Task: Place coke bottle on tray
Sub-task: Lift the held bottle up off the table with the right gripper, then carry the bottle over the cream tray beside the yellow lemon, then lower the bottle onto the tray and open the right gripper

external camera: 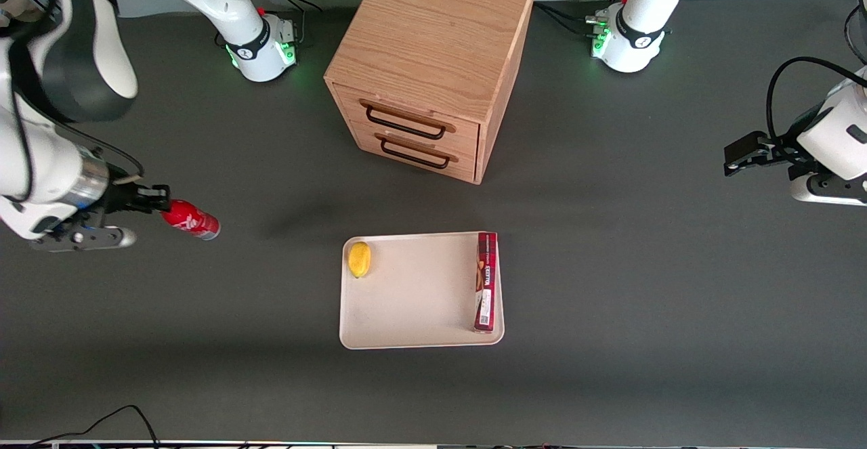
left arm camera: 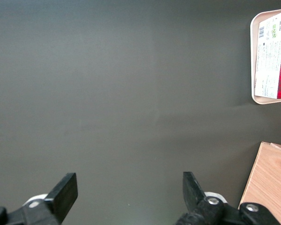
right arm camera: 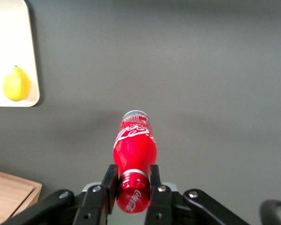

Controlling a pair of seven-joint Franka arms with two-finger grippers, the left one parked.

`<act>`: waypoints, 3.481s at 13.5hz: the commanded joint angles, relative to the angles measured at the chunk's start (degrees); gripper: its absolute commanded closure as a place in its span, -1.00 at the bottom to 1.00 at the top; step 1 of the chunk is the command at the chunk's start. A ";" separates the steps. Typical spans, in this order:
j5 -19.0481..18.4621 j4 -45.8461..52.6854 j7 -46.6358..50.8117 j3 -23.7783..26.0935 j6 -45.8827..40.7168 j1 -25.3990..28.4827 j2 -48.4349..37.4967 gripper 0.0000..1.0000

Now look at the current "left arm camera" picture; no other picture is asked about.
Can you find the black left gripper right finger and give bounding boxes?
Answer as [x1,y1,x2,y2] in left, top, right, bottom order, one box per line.
[175,171,281,225]

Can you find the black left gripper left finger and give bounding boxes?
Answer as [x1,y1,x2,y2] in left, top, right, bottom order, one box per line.
[0,172,79,225]

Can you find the cream plastic tray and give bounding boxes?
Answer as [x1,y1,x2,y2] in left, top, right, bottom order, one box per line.
[250,7,281,105]

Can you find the wooden drawer cabinet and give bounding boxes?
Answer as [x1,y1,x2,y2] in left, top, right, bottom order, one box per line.
[238,141,281,225]

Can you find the red tartan cookie box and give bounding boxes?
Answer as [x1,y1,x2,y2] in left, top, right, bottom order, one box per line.
[254,9,281,100]

